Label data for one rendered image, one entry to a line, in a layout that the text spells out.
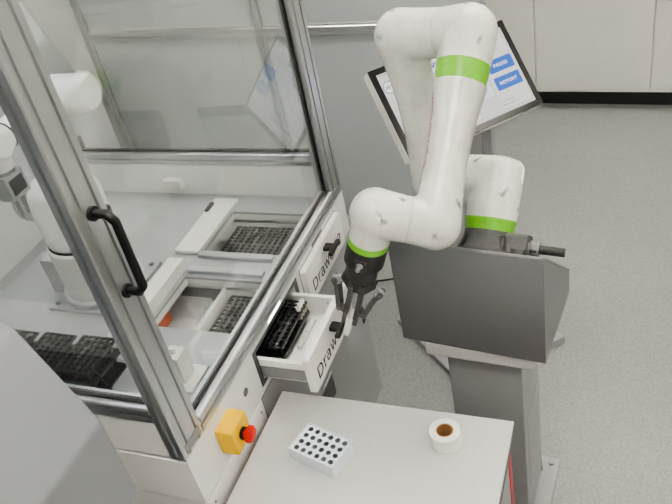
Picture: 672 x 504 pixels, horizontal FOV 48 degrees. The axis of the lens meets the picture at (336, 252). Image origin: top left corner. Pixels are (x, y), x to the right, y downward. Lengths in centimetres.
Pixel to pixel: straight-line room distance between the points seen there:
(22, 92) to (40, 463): 54
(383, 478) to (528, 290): 53
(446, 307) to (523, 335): 19
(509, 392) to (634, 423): 80
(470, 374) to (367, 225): 68
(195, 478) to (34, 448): 81
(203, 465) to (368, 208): 65
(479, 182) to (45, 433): 127
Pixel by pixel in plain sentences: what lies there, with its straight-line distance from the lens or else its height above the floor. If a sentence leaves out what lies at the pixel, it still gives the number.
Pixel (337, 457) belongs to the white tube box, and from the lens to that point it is 172.
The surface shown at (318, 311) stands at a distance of 201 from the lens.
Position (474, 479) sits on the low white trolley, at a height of 76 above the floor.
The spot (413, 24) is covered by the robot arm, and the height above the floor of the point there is 154.
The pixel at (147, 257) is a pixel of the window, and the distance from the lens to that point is 145.
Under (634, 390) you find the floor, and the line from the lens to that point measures 290.
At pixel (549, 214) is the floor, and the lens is 373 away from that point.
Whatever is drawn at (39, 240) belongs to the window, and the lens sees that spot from 137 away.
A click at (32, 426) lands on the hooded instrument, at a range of 89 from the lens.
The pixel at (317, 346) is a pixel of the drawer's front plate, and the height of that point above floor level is 92.
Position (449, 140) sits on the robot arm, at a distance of 160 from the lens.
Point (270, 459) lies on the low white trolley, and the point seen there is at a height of 76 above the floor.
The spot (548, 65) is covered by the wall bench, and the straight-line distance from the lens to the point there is 456.
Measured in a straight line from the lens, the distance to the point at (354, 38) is 332.
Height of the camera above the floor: 212
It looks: 35 degrees down
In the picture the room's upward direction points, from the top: 13 degrees counter-clockwise
